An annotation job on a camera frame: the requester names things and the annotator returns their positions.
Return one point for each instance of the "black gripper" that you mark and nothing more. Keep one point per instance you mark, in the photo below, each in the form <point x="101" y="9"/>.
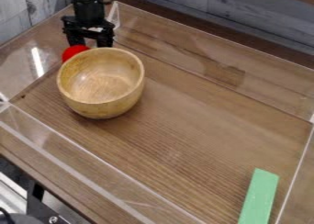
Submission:
<point x="89" y="23"/>

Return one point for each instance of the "red ball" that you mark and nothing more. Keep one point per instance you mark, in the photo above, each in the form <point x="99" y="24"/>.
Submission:
<point x="73" y="50"/>

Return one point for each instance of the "wooden bowl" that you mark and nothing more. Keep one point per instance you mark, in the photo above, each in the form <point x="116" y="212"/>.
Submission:
<point x="101" y="82"/>

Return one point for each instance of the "clear acrylic tray walls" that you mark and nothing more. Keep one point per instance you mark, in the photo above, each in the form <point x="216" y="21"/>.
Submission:
<point x="225" y="110"/>

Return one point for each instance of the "green tape strip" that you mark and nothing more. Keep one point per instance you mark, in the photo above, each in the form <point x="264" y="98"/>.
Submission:
<point x="260" y="198"/>

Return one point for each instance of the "clear acrylic corner bracket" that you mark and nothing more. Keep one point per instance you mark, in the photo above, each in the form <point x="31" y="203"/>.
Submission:
<point x="114" y="16"/>

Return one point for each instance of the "black metal bracket with screw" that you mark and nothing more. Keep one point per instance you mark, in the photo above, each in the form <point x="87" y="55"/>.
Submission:
<point x="37" y="209"/>

